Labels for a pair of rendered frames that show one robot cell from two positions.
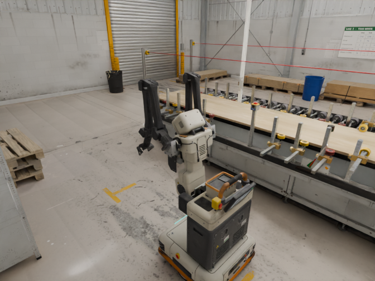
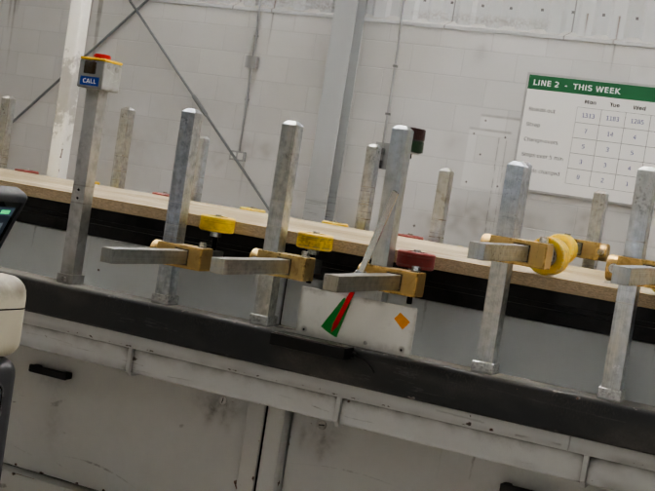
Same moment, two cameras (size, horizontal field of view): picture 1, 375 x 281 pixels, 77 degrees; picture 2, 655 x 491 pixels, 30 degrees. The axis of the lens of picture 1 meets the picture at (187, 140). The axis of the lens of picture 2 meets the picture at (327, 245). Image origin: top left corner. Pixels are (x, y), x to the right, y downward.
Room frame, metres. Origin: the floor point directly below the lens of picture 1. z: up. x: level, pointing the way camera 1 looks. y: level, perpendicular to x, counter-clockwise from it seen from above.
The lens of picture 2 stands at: (-0.31, -0.30, 1.03)
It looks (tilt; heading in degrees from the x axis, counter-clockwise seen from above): 3 degrees down; 339
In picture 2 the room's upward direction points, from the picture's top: 9 degrees clockwise
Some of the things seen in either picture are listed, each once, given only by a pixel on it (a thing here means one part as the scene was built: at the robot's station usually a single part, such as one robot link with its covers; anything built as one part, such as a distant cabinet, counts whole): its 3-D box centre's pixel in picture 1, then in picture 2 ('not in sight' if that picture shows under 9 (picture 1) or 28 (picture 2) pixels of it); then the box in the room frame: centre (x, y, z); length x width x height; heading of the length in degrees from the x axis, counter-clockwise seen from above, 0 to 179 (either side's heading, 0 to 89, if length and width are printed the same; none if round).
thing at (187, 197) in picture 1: (189, 194); not in sight; (1.63, -0.02, 0.68); 0.28 x 0.27 x 0.25; 135
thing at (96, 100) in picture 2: (251, 128); (83, 186); (2.52, -0.74, 0.93); 0.05 x 0.05 x 0.45; 45
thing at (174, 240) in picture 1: (206, 245); not in sight; (1.55, -0.18, 0.16); 0.67 x 0.64 x 0.25; 45
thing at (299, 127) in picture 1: (296, 144); (276, 233); (2.16, -1.11, 0.90); 0.04 x 0.04 x 0.48; 45
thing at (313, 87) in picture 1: (312, 88); not in sight; (7.33, -3.89, 0.36); 0.59 x 0.57 x 0.73; 135
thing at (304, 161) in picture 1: (315, 165); (354, 321); (1.99, -1.24, 0.75); 0.26 x 0.01 x 0.10; 45
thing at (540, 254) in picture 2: (357, 158); (515, 250); (1.79, -1.47, 0.95); 0.14 x 0.06 x 0.05; 45
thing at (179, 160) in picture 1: (184, 154); not in sight; (1.76, 0.03, 0.99); 0.28 x 0.16 x 0.22; 135
